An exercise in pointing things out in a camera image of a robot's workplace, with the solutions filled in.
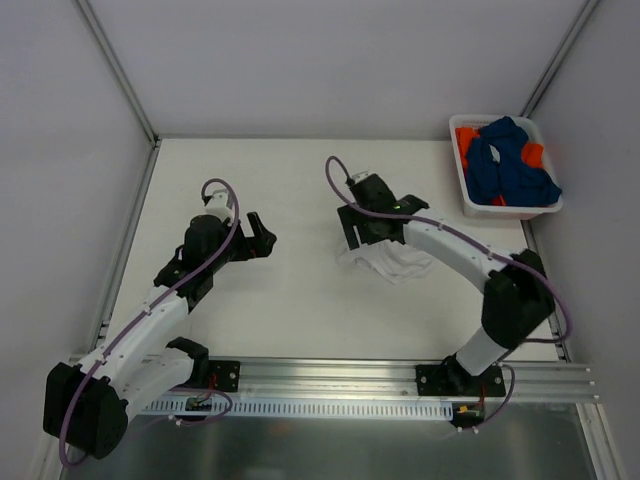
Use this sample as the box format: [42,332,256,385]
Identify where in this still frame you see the aluminium frame post left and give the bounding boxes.
[72,0,159,146]

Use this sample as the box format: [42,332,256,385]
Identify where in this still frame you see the aluminium frame post right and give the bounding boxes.
[520,0,602,118]

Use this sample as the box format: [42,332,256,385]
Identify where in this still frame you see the aluminium mounting rail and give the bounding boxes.
[59,352,600,404]

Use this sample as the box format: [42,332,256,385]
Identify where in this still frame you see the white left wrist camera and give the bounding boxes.
[203,189,235,222]

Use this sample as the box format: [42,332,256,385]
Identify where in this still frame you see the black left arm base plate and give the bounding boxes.
[196,359,241,393]

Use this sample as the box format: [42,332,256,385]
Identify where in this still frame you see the white slotted cable duct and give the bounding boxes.
[142,395,453,421]

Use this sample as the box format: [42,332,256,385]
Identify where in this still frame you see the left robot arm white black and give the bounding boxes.
[43,212,277,468]

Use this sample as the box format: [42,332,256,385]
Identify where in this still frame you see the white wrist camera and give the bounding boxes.
[347,170,372,187]
[203,189,235,222]

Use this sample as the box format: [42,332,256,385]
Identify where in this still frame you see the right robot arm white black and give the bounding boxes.
[337,174,555,396]

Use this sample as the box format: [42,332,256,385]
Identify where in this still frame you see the aluminium frame post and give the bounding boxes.
[520,0,602,118]
[72,0,159,146]

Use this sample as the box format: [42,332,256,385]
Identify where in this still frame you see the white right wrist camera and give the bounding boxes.
[347,170,372,187]

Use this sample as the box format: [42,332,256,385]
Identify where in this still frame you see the white t shirt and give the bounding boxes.
[335,240,435,285]

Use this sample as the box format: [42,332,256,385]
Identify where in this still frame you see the orange t shirt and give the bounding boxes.
[455,127,544,207]

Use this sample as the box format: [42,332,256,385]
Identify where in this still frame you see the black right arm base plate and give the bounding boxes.
[414,364,506,398]

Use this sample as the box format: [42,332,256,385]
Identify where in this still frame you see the blue t shirt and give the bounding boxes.
[467,116,562,208]

